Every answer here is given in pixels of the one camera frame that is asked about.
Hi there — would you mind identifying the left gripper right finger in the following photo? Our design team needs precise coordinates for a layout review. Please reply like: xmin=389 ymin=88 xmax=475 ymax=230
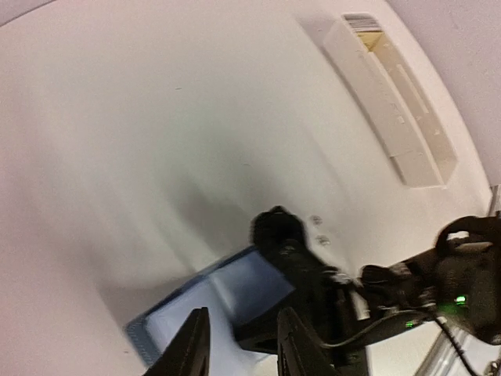
xmin=277 ymin=307 xmax=337 ymax=376

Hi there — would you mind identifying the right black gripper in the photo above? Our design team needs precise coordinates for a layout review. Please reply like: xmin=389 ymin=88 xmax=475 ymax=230
xmin=234 ymin=216 xmax=500 ymax=375

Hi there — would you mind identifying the gold credit card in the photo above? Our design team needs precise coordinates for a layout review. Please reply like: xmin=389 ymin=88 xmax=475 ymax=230
xmin=356 ymin=31 xmax=385 ymax=52

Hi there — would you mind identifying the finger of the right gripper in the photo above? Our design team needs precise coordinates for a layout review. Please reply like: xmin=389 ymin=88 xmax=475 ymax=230
xmin=250 ymin=206 xmax=336 ymax=309

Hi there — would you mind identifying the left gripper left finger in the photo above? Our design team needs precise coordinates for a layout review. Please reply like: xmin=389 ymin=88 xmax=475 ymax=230
xmin=150 ymin=307 xmax=211 ymax=376

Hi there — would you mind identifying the blue card holder wallet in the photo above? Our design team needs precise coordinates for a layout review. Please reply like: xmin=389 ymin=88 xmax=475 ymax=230
xmin=125 ymin=247 xmax=294 ymax=375

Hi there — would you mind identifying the white plastic tray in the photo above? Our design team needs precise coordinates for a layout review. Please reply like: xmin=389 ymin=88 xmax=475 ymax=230
xmin=299 ymin=13 xmax=457 ymax=188

